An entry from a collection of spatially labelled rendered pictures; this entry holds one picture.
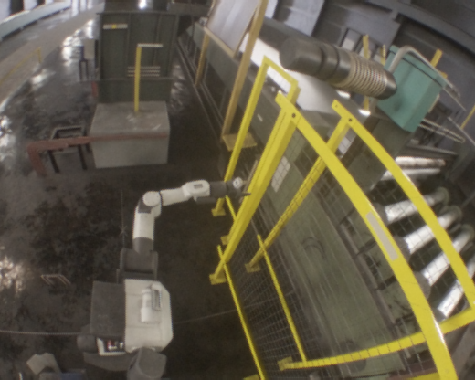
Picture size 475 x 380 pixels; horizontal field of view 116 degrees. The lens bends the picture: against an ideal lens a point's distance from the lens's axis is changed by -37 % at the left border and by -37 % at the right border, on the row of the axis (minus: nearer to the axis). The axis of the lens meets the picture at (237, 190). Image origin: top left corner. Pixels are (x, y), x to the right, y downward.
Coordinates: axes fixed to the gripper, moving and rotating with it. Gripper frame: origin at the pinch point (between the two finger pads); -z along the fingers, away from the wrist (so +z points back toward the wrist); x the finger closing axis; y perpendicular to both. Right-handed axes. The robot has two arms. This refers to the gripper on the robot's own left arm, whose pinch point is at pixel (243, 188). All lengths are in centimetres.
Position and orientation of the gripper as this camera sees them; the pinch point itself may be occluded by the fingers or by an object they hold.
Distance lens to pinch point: 125.9
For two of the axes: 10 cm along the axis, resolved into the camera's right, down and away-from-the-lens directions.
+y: 2.5, -6.6, -7.1
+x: 2.9, 7.5, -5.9
